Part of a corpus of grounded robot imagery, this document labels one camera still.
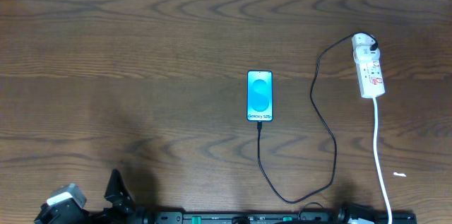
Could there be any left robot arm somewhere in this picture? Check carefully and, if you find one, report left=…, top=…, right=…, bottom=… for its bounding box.
left=34, top=170, right=155, bottom=224

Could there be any white power strip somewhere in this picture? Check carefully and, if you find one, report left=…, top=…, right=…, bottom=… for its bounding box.
left=353, top=45, right=386, bottom=99

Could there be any white USB charger plug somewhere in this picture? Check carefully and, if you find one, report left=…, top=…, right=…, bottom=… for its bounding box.
left=352, top=33, right=376, bottom=49

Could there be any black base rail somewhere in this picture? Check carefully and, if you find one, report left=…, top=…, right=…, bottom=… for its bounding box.
left=151, top=211, right=418, bottom=224

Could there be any Samsung Galaxy smartphone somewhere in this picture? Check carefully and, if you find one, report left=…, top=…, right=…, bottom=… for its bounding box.
left=246, top=70, right=273, bottom=122

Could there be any small white paper scrap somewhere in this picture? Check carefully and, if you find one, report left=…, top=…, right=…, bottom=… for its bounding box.
left=393, top=172, right=407, bottom=177

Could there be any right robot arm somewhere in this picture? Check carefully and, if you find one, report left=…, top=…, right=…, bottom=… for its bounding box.
left=336, top=202, right=378, bottom=224

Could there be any white power strip cord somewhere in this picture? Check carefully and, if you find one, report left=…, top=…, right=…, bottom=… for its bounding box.
left=371, top=97, right=393, bottom=224

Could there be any black USB charging cable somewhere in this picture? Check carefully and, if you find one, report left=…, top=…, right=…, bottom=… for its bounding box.
left=256, top=32, right=379, bottom=205

